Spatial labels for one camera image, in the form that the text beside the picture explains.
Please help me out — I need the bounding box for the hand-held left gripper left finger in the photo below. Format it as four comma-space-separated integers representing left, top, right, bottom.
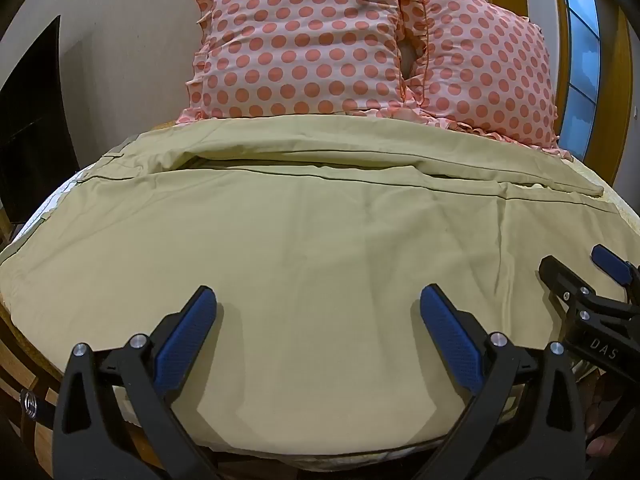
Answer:
52, 286, 221, 480

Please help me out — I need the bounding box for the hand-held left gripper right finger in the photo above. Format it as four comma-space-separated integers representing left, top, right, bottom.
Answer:
420, 284, 588, 480

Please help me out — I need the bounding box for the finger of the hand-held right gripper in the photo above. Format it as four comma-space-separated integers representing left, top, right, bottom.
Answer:
591, 244, 640, 307
539, 255, 608, 326

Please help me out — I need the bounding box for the olive green bed sheet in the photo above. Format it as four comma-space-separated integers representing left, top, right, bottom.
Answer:
0, 115, 622, 463

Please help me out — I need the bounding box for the person's right hand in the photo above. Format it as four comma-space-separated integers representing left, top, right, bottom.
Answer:
582, 377, 640, 463

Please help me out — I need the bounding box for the white bed sheet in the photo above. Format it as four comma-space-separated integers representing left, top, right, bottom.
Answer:
30, 152, 632, 468

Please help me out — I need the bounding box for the pink polka dot pillow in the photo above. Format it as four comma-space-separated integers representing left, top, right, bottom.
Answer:
176, 0, 431, 123
400, 0, 573, 161

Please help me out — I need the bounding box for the black cabinet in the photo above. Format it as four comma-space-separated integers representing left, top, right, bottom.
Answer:
0, 15, 78, 228

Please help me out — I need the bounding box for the window with wooden frame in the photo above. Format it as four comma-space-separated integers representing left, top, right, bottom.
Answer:
484, 0, 635, 188

